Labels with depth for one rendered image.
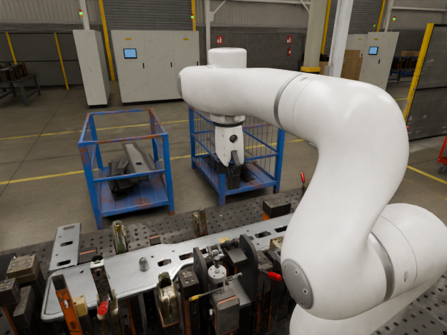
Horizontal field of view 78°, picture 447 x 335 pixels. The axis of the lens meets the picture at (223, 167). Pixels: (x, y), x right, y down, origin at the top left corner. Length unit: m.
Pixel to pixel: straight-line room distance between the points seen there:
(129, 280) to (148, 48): 7.94
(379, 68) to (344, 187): 10.97
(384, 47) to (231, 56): 10.68
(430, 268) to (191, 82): 0.45
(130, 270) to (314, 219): 0.92
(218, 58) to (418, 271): 0.49
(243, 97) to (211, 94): 0.06
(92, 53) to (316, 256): 8.45
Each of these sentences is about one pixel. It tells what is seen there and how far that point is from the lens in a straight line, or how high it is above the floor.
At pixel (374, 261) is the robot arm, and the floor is 1.58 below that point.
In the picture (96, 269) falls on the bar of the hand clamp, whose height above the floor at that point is 1.21.
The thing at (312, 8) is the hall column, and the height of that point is 2.47.
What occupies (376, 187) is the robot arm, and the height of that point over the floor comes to 1.65.
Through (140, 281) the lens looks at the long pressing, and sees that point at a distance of 1.10.
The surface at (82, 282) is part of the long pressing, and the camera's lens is 1.17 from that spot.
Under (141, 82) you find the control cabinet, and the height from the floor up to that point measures 0.63.
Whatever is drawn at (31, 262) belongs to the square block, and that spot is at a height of 1.06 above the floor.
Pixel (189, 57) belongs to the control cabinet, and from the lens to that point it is 8.96.
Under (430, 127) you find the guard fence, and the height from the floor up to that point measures 0.33.
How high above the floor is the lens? 1.78
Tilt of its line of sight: 25 degrees down
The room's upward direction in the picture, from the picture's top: straight up
